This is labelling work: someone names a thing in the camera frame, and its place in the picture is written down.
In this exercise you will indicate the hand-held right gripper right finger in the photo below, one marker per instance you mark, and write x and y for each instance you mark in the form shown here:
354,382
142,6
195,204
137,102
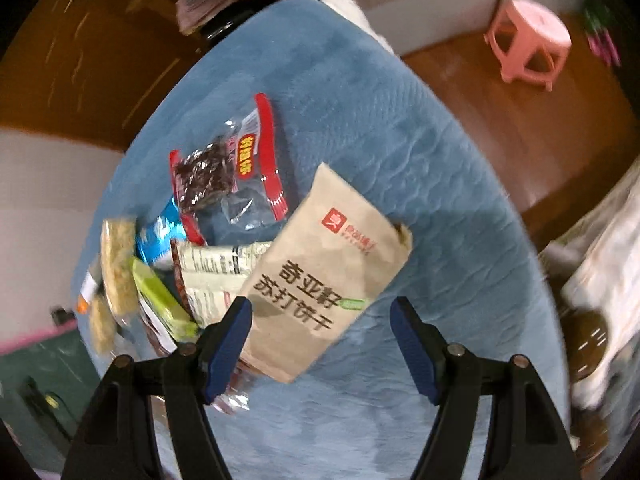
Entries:
415,350

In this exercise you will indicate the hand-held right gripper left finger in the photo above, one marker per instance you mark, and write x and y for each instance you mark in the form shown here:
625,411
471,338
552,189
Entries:
227,350

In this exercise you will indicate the dark red snack packet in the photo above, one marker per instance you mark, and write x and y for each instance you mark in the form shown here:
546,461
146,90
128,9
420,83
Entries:
210,280

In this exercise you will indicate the green snack packet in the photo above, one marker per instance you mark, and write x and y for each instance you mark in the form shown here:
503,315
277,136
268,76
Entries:
160,300

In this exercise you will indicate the clear rice cracker packet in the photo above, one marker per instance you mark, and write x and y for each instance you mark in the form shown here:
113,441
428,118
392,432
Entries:
119,270
102,327

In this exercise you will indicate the brown paper cracker packet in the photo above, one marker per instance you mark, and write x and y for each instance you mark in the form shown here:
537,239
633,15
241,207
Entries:
325,260

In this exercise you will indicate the blue white snack packet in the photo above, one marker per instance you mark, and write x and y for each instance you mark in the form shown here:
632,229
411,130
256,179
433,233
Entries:
157,240

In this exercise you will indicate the orange white snack packet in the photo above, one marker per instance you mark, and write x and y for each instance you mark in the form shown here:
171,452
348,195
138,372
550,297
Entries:
86,295

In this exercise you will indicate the large white blue packet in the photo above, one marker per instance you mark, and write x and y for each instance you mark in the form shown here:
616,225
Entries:
210,175

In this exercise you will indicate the brown round object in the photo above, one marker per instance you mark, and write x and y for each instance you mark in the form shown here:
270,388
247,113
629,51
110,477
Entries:
585,340

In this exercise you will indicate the white striped blanket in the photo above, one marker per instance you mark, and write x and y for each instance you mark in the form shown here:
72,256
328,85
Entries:
610,260

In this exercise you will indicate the blue towel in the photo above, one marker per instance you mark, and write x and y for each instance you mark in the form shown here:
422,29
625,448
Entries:
350,135

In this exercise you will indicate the wooden door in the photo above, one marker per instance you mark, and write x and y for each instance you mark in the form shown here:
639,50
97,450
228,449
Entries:
75,75

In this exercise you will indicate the black object on shelf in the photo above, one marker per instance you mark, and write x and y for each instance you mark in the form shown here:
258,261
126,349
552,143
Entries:
222,27

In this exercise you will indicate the pink plastic stool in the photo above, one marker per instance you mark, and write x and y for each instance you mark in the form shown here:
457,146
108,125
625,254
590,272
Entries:
530,25

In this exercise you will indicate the white cloth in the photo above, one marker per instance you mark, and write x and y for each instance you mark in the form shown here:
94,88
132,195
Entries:
350,10

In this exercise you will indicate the stack of papers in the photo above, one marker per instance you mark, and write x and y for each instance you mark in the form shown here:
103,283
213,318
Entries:
215,0

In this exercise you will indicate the pink toy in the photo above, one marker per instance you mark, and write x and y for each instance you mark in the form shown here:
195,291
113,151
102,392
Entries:
606,46

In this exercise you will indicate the green box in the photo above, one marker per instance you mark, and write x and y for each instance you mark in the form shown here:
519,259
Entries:
595,15

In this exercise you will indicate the green chalkboard with pink frame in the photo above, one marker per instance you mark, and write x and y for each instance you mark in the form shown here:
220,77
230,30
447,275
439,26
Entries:
30,375

